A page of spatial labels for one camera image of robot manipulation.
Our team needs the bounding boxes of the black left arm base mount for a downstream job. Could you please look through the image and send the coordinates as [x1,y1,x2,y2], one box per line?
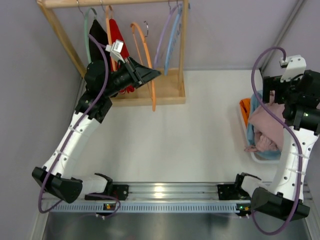
[84,183,129,201]

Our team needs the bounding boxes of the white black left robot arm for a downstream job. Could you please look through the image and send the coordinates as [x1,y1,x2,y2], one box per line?
[32,57,161,203]

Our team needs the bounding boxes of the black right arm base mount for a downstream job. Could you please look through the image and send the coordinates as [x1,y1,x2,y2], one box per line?
[217,184,250,201]

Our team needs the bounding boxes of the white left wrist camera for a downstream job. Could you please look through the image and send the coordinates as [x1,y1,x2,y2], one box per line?
[105,39,125,63]

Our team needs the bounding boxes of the light blue plastic hanger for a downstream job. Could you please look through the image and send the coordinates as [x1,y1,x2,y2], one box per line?
[164,4,183,76]

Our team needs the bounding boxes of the dusty pink trousers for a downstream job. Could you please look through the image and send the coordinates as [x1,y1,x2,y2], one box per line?
[245,105,284,152]

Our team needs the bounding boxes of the grey slotted cable duct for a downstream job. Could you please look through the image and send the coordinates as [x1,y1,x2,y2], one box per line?
[51,202,243,214]

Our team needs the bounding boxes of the light orange hanger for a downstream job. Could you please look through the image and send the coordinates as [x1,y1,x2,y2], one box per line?
[99,0,118,72]

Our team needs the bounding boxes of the wooden clothes rack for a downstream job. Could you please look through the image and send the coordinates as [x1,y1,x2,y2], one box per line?
[36,0,189,107]

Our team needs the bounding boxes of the orange plastic hanger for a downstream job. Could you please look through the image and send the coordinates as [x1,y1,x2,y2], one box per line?
[130,22,157,112]

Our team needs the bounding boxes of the aluminium mounting rail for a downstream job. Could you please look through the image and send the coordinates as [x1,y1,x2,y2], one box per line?
[41,181,313,201]

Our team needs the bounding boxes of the purple plastic hanger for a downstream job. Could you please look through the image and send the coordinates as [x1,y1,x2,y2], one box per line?
[153,6,178,69]

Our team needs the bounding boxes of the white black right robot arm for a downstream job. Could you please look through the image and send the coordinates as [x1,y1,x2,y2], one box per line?
[236,70,320,221]

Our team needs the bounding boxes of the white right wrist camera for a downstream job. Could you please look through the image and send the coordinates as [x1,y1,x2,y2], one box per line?
[279,55,307,83]

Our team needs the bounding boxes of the mint green hanger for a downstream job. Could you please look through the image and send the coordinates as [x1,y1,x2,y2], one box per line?
[76,0,98,64]

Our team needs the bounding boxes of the black garment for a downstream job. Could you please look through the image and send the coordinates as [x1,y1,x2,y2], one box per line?
[88,19,113,68]

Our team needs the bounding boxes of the light blue garment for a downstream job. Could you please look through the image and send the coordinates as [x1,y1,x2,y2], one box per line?
[246,94,281,154]

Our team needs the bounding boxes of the white laundry basket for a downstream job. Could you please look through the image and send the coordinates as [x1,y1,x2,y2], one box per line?
[237,106,281,165]

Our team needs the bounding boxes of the red garment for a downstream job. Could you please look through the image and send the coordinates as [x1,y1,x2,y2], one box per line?
[109,18,135,94]

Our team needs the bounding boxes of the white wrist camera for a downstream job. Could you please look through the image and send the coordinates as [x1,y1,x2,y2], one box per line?
[279,55,307,83]
[105,39,125,63]

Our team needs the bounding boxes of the orange garment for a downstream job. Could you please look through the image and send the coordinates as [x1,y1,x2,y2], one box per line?
[239,98,251,127]

